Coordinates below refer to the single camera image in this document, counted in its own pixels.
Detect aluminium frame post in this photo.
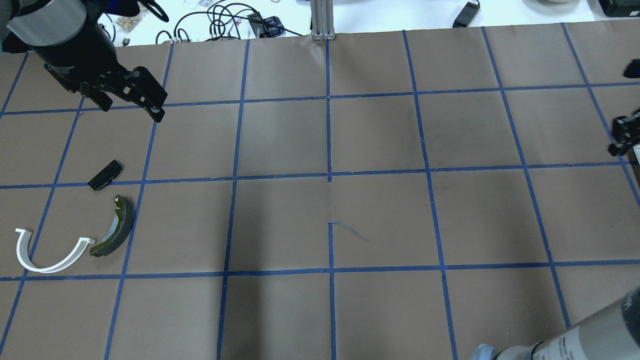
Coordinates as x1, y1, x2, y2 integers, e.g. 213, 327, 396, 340
309, 0, 336, 42

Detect tangled black cables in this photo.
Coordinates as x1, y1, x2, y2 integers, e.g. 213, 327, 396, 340
155, 2, 306, 46

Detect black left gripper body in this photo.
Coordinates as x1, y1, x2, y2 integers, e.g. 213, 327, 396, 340
45, 50, 133, 103

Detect green brake shoe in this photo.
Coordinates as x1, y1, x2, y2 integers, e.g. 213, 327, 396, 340
89, 194, 135, 258

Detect black brake pad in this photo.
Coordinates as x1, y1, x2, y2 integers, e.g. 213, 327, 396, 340
87, 159, 125, 192

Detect bag of wooden pieces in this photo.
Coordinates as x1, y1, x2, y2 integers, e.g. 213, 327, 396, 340
115, 13, 145, 34

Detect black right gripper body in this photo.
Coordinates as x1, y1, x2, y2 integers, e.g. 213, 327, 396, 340
608, 109, 640, 157

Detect black power adapter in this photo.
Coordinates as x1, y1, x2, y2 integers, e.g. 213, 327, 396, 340
452, 0, 482, 28

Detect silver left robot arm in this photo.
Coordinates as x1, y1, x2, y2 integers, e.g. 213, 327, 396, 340
1, 0, 169, 123

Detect white curved plastic bracket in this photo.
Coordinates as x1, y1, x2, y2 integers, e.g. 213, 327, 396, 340
14, 228, 96, 275

